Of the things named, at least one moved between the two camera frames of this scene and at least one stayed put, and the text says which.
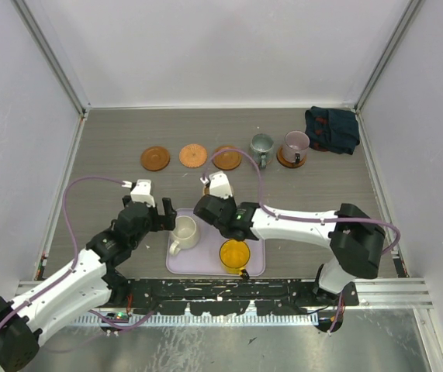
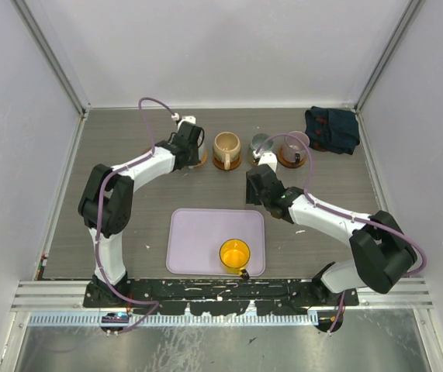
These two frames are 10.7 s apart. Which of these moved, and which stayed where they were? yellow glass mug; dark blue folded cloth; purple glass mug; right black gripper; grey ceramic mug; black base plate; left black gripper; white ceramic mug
Moved: white ceramic mug; left black gripper; right black gripper
Stayed: dark blue folded cloth; purple glass mug; yellow glass mug; grey ceramic mug; black base plate
